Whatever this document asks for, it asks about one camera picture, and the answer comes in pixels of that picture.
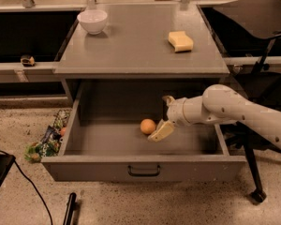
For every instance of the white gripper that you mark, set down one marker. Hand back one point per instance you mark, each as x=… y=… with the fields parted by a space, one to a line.
x=174 y=111

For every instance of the orange fruit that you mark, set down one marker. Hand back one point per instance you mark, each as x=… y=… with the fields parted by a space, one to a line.
x=147 y=126

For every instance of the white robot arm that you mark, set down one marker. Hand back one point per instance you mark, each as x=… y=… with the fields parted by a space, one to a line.
x=219 y=104

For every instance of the grey open drawer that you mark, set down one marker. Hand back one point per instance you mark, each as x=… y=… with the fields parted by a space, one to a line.
x=103 y=136

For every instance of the yellow sponge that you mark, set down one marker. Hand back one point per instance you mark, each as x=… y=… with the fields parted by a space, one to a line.
x=180 y=41

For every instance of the white ceramic bowl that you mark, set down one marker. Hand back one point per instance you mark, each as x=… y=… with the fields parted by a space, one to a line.
x=93 y=21

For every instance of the black office chair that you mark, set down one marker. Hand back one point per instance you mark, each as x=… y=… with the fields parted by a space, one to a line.
x=251 y=29

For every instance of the black cylindrical rod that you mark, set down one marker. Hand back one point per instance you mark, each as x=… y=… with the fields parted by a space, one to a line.
x=70 y=208

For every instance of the small yellow black object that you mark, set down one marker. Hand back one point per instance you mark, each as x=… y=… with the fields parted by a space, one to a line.
x=28 y=60

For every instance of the black drawer handle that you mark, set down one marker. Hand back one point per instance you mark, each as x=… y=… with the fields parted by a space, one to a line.
x=143 y=172

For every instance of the metal shelf rail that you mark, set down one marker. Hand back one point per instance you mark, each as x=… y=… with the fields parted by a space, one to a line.
x=41 y=72

